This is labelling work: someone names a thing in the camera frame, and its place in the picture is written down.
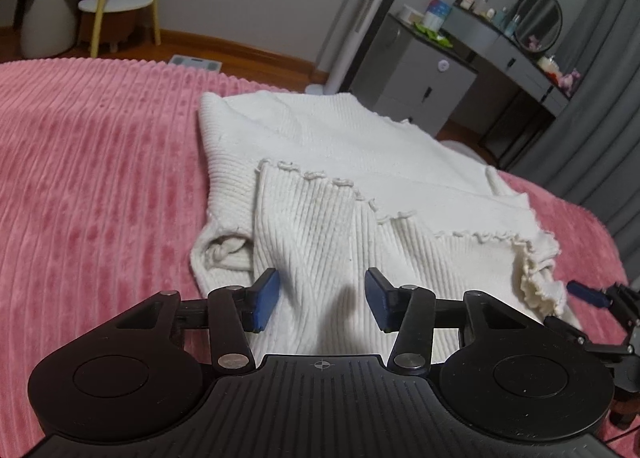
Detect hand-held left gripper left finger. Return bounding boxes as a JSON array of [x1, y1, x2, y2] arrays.
[[75, 268, 282, 375]]

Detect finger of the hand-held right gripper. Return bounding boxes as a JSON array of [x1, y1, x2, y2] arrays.
[[566, 279, 640, 325], [544, 316, 640, 357]]

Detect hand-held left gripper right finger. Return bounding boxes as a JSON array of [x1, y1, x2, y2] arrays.
[[365, 267, 571, 377]]

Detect white ribbed knit sweater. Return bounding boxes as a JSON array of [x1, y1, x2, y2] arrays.
[[189, 90, 584, 357]]

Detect grey curtain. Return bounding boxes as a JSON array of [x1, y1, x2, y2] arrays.
[[505, 0, 640, 285]]

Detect pink ribbed blanket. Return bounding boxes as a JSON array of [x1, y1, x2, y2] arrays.
[[0, 56, 632, 458]]

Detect grey cabinet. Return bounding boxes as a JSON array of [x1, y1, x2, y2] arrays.
[[349, 12, 479, 137]]

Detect bathroom scale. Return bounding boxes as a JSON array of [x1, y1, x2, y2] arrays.
[[167, 54, 223, 71]]

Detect grey vanity desk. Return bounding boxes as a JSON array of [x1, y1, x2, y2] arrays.
[[442, 2, 571, 171]]

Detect green packets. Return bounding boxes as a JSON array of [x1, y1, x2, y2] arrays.
[[412, 24, 454, 48]]

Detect round black-framed mirror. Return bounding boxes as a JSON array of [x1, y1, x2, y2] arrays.
[[512, 0, 564, 54]]

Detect blue and white box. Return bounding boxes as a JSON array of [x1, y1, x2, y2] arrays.
[[423, 0, 454, 34]]

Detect white tower fan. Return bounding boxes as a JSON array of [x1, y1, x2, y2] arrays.
[[305, 0, 419, 96]]

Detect brown round footstool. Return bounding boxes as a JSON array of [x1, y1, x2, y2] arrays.
[[79, 10, 139, 51]]

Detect white round stool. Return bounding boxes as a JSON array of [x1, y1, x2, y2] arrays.
[[20, 0, 80, 59]]

